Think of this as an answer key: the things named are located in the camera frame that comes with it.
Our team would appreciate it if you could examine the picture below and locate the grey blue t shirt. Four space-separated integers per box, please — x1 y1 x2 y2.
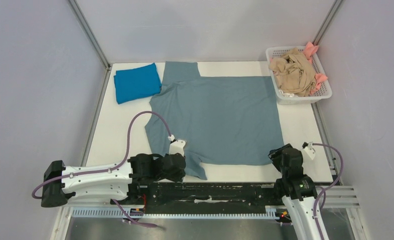
145 61 284 180

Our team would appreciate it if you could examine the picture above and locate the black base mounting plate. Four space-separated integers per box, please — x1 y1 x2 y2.
119 182 283 214

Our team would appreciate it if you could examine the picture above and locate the folded bright blue t shirt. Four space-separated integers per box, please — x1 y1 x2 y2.
114 63 161 105

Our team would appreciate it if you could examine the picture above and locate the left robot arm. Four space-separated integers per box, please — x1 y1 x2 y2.
39 153 186 208

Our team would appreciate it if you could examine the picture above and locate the aluminium frame post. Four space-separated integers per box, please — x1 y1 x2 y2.
67 0 111 70
313 0 345 46

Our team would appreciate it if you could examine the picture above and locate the right aluminium frame post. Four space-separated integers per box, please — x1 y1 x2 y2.
313 0 345 46

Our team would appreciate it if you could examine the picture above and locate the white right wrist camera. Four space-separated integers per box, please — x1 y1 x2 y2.
301 142 316 162

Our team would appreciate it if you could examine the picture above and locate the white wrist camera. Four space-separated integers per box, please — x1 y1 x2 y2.
301 142 316 162
168 134 187 157

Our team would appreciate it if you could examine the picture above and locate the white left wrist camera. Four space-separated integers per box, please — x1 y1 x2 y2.
168 134 187 157

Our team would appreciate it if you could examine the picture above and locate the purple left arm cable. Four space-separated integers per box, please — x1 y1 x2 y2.
31 110 176 229

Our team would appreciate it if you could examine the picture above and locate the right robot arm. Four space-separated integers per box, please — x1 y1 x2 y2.
269 144 329 240

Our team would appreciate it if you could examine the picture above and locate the white slotted cable duct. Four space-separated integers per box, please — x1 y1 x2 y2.
71 206 290 221

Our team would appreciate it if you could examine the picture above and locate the left aluminium frame post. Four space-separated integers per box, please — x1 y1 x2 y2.
67 0 111 70

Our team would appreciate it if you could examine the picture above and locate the pink t shirt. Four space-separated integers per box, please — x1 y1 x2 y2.
303 41 329 96

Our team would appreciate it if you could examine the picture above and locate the beige t shirt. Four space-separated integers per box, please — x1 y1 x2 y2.
269 47 316 97

